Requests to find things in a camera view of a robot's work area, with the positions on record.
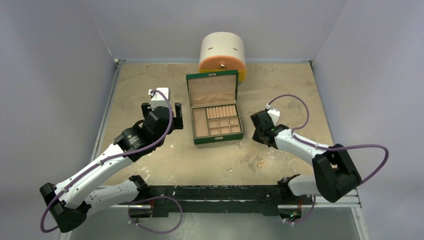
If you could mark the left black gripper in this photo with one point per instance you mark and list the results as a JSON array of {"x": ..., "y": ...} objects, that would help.
[{"x": 176, "y": 123}]

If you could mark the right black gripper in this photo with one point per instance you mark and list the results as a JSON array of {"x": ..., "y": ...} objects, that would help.
[{"x": 260, "y": 122}]

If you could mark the green jewelry tray insert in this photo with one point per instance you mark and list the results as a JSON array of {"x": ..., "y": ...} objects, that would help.
[{"x": 214, "y": 121}]

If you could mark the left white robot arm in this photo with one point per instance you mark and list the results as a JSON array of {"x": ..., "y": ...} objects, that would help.
[{"x": 70, "y": 202}]

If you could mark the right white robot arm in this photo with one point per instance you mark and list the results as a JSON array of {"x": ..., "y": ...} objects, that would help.
[{"x": 334, "y": 173}]

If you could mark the green jewelry box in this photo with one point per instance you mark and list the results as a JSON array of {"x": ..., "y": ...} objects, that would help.
[{"x": 212, "y": 89}]

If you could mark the silver earring near box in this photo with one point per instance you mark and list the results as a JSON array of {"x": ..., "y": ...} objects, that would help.
[{"x": 240, "y": 144}]

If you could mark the white orange round drawer box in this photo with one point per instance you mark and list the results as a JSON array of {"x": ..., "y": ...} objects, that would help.
[{"x": 223, "y": 51}]

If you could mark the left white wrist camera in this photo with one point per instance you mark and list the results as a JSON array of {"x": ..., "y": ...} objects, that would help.
[{"x": 157, "y": 100}]

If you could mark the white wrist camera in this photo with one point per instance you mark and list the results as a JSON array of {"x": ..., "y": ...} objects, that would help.
[
  {"x": 273, "y": 113},
  {"x": 157, "y": 100}
]

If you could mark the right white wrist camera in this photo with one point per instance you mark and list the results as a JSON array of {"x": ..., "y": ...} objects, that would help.
[{"x": 273, "y": 113}]

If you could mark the aluminium frame rail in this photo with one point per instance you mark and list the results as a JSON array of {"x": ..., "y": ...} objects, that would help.
[{"x": 103, "y": 124}]

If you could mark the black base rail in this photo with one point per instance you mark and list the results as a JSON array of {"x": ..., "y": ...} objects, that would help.
[{"x": 268, "y": 200}]

